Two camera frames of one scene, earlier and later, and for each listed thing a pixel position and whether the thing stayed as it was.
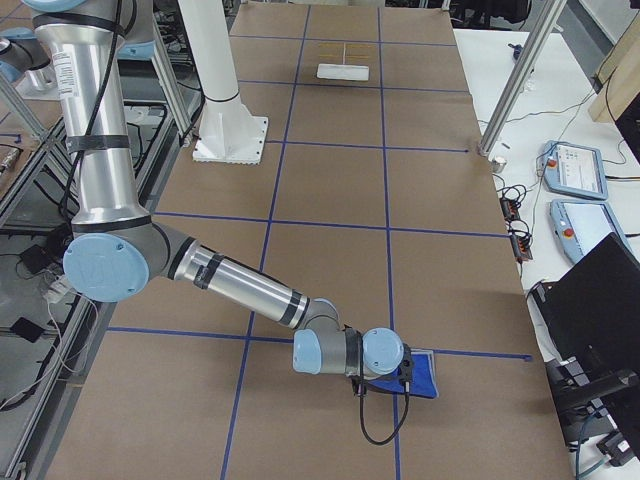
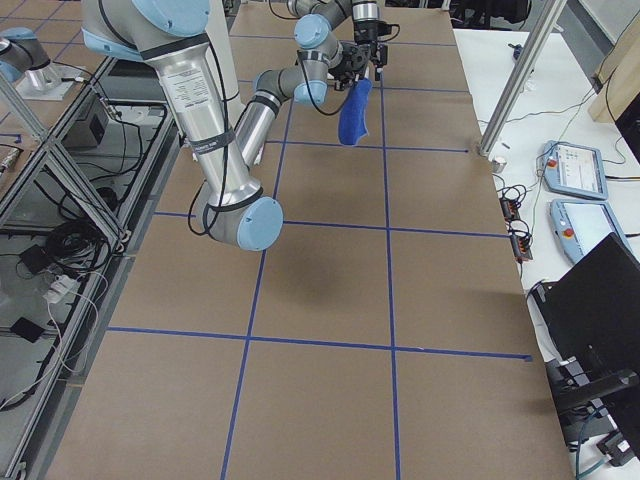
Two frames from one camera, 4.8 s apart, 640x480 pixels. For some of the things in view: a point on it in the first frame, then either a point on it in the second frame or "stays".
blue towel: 424,377 → 352,124
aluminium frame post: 521,76 stays
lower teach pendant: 580,225 stays
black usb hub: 509,208 stays
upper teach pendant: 575,170 stays
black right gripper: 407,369 → 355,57
